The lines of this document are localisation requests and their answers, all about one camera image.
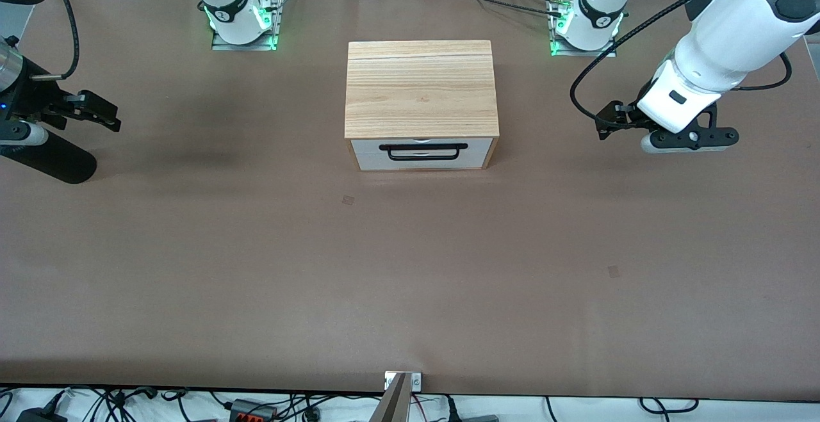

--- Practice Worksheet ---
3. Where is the black metal drawer handle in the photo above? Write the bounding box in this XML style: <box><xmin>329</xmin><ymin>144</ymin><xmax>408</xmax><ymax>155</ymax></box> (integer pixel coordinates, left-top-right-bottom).
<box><xmin>379</xmin><ymin>143</ymin><xmax>469</xmax><ymax>162</ymax></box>

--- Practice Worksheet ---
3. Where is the white drawer with handle mount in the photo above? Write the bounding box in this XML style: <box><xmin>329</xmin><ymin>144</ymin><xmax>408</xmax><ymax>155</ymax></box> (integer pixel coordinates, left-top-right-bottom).
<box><xmin>351</xmin><ymin>138</ymin><xmax>493</xmax><ymax>154</ymax></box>

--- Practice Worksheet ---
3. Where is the wooden drawer cabinet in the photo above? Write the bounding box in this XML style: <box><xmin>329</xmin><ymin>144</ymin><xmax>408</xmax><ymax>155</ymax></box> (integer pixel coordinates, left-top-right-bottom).
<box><xmin>345</xmin><ymin>40</ymin><xmax>500</xmax><ymax>172</ymax></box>

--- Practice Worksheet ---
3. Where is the white plain drawer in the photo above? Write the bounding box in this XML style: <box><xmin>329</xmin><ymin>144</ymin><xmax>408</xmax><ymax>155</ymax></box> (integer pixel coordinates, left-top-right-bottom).
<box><xmin>356</xmin><ymin>152</ymin><xmax>489</xmax><ymax>172</ymax></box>

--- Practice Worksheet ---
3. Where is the black ribbed vase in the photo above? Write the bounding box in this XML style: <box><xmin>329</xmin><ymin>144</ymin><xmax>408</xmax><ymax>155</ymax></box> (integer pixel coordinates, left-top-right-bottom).
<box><xmin>0</xmin><ymin>129</ymin><xmax>98</xmax><ymax>184</ymax></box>

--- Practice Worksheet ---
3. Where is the black power adapter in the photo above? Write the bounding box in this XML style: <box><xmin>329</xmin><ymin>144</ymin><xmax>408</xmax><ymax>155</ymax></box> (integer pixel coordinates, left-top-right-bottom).
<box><xmin>16</xmin><ymin>407</ymin><xmax>68</xmax><ymax>422</ymax></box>

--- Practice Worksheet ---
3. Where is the black adapter with orange clips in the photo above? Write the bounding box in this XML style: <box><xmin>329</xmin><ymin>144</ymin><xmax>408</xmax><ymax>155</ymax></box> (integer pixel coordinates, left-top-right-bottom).
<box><xmin>229</xmin><ymin>398</ymin><xmax>277</xmax><ymax>422</ymax></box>

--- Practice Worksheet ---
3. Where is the black floor plug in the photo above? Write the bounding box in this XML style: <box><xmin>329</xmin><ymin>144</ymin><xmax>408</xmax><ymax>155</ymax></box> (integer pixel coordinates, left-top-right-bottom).
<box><xmin>443</xmin><ymin>396</ymin><xmax>500</xmax><ymax>422</ymax></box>

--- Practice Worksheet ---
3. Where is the grey angled metal bar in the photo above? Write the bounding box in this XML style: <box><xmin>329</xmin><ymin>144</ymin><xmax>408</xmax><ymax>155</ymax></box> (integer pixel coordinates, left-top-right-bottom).
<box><xmin>370</xmin><ymin>373</ymin><xmax>411</xmax><ymax>422</ymax></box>

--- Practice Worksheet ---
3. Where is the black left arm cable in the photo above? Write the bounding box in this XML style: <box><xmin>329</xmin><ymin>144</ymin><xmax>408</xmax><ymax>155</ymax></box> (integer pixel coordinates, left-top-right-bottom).
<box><xmin>570</xmin><ymin>0</ymin><xmax>794</xmax><ymax>125</ymax></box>

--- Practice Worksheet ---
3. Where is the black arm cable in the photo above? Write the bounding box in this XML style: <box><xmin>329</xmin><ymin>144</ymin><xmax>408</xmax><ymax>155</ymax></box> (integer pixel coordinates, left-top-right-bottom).
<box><xmin>32</xmin><ymin>0</ymin><xmax>81</xmax><ymax>82</ymax></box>
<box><xmin>570</xmin><ymin>0</ymin><xmax>794</xmax><ymax>125</ymax></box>

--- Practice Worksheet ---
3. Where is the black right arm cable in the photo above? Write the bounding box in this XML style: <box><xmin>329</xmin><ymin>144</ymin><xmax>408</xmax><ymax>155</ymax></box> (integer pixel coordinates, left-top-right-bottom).
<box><xmin>32</xmin><ymin>0</ymin><xmax>81</xmax><ymax>82</ymax></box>

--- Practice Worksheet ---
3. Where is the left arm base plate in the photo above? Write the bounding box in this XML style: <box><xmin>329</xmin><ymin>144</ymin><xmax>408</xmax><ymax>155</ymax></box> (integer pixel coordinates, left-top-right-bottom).
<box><xmin>550</xmin><ymin>0</ymin><xmax>619</xmax><ymax>58</ymax></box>

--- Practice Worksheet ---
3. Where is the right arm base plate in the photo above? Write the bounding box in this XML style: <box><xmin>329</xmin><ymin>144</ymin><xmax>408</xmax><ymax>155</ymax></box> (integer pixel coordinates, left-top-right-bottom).
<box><xmin>211</xmin><ymin>0</ymin><xmax>286</xmax><ymax>51</ymax></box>

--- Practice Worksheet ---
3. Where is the long black table cable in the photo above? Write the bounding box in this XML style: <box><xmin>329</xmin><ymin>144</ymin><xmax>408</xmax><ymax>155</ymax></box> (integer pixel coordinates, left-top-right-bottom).
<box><xmin>413</xmin><ymin>0</ymin><xmax>564</xmax><ymax>17</ymax></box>

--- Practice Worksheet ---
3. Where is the black looped floor cable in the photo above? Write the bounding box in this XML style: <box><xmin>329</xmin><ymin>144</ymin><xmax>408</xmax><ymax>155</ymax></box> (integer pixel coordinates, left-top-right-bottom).
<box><xmin>637</xmin><ymin>398</ymin><xmax>699</xmax><ymax>415</ymax></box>

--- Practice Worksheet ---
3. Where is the metal table clamp bracket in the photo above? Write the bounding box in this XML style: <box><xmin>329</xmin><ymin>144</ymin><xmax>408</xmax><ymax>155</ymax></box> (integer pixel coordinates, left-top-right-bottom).
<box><xmin>384</xmin><ymin>371</ymin><xmax>422</xmax><ymax>392</ymax></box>

